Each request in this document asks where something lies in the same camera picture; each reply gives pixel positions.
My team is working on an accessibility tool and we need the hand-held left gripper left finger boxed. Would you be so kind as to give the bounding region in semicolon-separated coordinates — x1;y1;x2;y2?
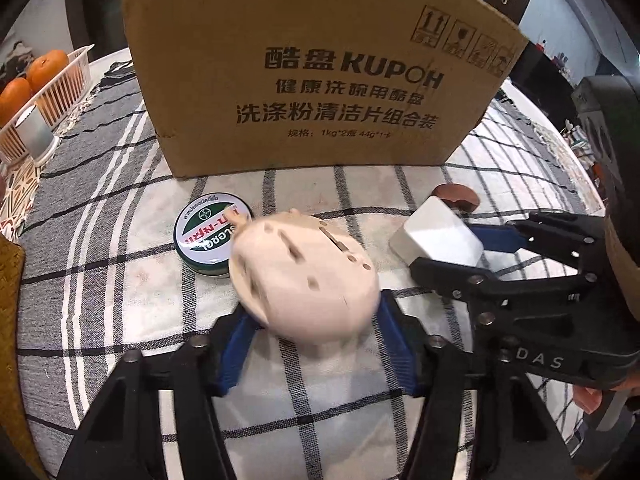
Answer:
60;305;261;480

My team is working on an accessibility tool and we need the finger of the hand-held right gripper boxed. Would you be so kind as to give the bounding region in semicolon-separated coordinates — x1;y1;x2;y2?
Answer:
467;211;609;275
410;257;601;348

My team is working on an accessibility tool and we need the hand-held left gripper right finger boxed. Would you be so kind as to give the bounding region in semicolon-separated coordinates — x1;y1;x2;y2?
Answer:
377;290;576;480

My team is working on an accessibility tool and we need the white charger block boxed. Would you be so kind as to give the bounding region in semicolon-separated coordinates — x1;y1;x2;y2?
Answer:
390;196;485;267

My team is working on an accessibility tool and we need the beige round deer-shaped device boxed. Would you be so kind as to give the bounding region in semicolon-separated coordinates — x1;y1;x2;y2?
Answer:
226;205;382;346

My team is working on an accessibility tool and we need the brown cardboard box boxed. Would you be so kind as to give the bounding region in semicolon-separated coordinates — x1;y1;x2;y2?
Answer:
121;0;530;180

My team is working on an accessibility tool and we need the person's right hand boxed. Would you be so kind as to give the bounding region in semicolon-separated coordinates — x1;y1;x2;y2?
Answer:
572;377;640;413

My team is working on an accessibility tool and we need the small brown oval object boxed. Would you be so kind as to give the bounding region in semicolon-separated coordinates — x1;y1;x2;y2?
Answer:
432;183;481;211

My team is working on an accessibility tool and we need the round green-rimmed tin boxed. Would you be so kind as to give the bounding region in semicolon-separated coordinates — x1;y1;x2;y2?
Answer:
173;192;251;277

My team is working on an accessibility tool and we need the grey plaid tablecloth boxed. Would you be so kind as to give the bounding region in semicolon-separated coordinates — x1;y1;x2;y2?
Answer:
15;49;607;480

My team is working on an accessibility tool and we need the woven rattan tissue box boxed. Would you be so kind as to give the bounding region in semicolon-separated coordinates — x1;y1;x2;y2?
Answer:
0;237;32;411

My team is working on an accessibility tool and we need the small grey white cylinder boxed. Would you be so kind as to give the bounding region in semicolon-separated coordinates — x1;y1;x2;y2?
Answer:
14;105;60;164

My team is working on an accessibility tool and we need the white plastic fruit basket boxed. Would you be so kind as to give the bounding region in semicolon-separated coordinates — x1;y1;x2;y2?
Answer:
0;44;96;162

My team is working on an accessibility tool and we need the orange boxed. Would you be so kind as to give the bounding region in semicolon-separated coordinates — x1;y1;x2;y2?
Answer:
27;50;70;94
0;77;34;128

